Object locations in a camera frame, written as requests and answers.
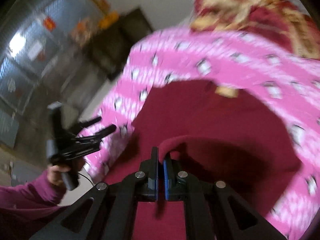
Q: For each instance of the metal security door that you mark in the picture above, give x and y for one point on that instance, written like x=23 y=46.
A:
x=42 y=61

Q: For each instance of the left forearm magenta sleeve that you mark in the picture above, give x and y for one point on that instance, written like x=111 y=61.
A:
x=33 y=200

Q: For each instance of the pink penguin bedspread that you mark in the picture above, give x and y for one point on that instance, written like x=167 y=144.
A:
x=288 y=84

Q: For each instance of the dark wooden desk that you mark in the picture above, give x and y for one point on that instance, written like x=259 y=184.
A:
x=110 y=48

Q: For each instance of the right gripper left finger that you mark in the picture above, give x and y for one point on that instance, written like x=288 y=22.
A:
x=107 y=211

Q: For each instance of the red yellow floral blanket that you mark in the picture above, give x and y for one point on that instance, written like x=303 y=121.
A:
x=279 y=21

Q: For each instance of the person's left hand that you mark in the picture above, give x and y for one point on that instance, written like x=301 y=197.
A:
x=54 y=173

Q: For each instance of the yellow box on desk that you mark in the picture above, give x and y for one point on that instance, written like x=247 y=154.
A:
x=108 y=20

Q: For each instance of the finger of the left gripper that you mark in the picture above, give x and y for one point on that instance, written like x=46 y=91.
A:
x=79 y=126
x=98 y=136

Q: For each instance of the maroon sweater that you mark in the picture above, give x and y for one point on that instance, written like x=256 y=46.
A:
x=236 y=140

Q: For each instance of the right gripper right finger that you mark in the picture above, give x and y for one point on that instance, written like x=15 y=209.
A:
x=213 y=211

